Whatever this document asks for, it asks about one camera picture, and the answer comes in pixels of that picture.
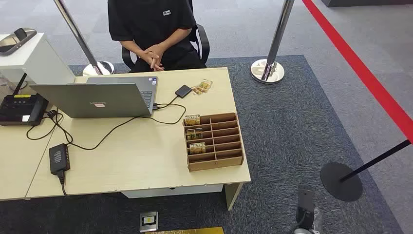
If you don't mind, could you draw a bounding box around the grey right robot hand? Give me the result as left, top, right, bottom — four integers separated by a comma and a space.
311, 206, 323, 234

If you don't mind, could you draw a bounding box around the black power adapter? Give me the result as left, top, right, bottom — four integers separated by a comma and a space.
49, 143, 71, 176

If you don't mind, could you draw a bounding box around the gold floor plate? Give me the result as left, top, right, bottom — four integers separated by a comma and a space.
145, 227, 225, 234

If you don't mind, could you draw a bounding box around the black router with antenna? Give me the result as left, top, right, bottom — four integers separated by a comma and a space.
0, 72, 50, 127

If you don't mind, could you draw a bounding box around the long black power cable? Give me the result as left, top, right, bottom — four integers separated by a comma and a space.
48, 103, 187, 152

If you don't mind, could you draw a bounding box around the red floor tape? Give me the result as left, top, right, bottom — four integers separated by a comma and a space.
301, 0, 413, 143

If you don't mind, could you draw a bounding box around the person's left hand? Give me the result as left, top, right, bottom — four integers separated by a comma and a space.
143, 43, 168, 61

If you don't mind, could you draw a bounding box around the black square card reader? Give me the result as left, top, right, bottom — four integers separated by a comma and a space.
174, 84, 193, 99

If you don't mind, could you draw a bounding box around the black office chair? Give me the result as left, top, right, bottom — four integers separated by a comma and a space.
121, 23, 211, 70

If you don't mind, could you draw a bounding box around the silver floor socket box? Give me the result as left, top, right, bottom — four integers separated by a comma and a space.
139, 211, 159, 233

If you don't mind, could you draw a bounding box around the black stanchion post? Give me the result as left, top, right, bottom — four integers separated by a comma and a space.
320, 138, 413, 202

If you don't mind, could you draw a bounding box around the person's right hand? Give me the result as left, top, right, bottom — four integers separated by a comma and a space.
139, 51, 165, 72

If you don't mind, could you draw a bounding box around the white cabinet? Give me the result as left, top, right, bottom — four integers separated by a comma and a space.
0, 32, 76, 85

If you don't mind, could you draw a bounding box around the chrome stanchion post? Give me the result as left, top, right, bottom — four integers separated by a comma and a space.
250, 0, 296, 85
52, 0, 115, 77

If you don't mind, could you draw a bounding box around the black card reader cable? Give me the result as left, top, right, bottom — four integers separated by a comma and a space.
153, 95, 180, 109

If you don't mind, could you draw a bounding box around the blue grey carpet rug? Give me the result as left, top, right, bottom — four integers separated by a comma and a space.
0, 54, 404, 234

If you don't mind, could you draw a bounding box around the grey laptop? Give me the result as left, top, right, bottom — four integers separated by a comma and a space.
29, 76, 159, 119

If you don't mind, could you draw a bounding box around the black adapter mains cable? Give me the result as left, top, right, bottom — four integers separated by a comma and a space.
57, 170, 68, 197

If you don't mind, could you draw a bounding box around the black router cable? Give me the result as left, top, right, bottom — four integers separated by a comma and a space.
26, 111, 65, 141

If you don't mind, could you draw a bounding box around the person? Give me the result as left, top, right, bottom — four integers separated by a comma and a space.
107, 0, 207, 73

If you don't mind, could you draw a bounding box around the brown wooden card holder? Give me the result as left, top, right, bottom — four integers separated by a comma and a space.
183, 112, 244, 173

